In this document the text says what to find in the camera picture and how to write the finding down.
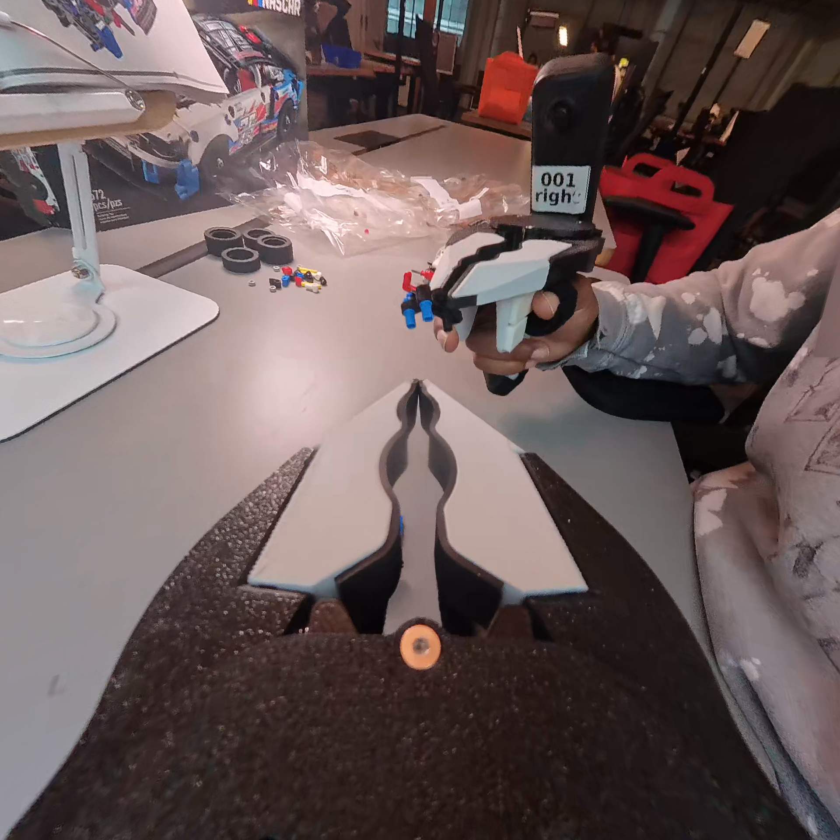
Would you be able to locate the white book stand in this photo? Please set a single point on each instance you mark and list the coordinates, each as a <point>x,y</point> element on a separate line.
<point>131,315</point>

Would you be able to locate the orange bag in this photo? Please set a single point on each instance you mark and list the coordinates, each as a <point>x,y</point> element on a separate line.
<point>505,92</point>

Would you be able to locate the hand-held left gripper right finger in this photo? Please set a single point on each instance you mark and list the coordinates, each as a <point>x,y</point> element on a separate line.
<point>512,518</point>

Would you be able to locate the toy car set box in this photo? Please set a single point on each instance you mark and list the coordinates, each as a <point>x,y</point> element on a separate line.
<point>262,98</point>

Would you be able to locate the pile of clear plastic bags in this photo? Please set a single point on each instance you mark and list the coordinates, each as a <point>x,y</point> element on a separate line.
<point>341,197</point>

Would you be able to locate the small blue bin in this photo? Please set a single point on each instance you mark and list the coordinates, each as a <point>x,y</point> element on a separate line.
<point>341,58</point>

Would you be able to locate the person's pale patterned sweatshirt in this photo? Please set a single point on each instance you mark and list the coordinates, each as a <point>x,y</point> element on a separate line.
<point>787,525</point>

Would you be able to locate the black chair armrest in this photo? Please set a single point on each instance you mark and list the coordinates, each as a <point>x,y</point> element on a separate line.
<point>649,220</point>

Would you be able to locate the black brick piece blue pins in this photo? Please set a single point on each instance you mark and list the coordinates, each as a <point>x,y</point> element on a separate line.
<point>420,308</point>

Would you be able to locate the person's right hand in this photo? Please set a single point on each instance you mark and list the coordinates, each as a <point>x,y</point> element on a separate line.
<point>564,344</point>

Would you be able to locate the red fabric bag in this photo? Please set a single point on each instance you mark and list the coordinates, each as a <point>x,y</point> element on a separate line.
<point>709,223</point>

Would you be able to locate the person's right forearm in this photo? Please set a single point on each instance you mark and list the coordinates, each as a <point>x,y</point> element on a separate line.
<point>689,315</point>

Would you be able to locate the pile of small loose bricks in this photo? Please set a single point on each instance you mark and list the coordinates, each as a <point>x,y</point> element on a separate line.
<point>298,275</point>

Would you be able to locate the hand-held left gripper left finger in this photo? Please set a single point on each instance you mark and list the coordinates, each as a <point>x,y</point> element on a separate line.
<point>321,518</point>

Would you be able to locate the black mesh chair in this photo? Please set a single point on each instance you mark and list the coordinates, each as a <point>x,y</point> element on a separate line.
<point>643,397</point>

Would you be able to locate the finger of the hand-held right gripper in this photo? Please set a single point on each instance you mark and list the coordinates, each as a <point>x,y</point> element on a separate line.
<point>518,269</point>
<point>459,256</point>

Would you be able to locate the building instruction booklet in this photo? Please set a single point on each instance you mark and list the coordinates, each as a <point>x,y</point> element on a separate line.
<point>164,39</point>

